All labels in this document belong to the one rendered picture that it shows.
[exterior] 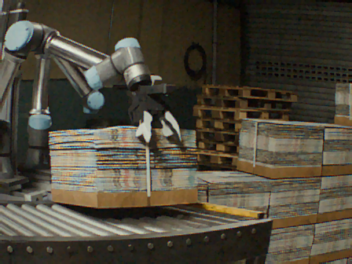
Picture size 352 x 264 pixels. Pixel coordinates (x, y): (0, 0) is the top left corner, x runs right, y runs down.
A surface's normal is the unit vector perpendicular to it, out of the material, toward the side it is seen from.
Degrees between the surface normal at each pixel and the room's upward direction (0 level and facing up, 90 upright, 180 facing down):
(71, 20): 90
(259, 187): 90
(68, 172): 90
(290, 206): 90
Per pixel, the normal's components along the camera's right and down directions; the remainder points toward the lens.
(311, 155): 0.33, 0.07
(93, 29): 0.65, 0.07
